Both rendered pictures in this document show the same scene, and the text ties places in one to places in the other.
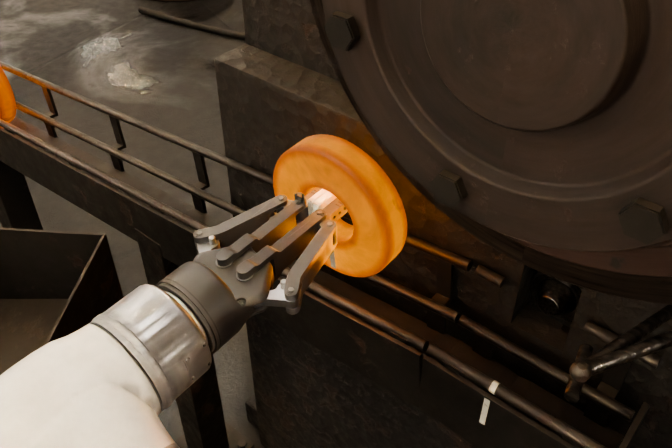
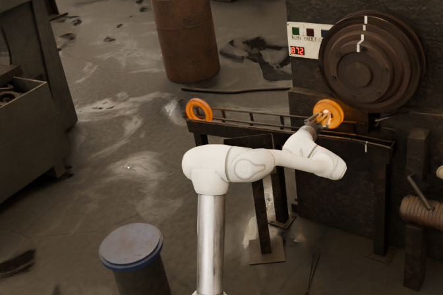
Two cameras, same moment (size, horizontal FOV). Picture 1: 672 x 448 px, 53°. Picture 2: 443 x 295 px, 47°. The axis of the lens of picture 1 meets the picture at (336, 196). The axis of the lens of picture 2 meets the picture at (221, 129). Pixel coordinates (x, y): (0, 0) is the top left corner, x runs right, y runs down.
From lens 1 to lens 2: 1.92 m
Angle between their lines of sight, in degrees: 9
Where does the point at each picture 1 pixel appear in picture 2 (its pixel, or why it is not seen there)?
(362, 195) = (334, 108)
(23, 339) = not seen: hidden behind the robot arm
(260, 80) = (301, 93)
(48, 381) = (298, 135)
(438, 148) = (350, 92)
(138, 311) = (305, 128)
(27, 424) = (298, 140)
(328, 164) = (326, 104)
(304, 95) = (313, 94)
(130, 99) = not seen: hidden behind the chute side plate
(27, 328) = not seen: hidden behind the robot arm
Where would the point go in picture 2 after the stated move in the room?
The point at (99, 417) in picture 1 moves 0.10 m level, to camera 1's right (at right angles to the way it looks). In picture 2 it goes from (307, 139) to (329, 135)
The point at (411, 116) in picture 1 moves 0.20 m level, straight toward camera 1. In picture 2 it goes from (345, 88) to (353, 109)
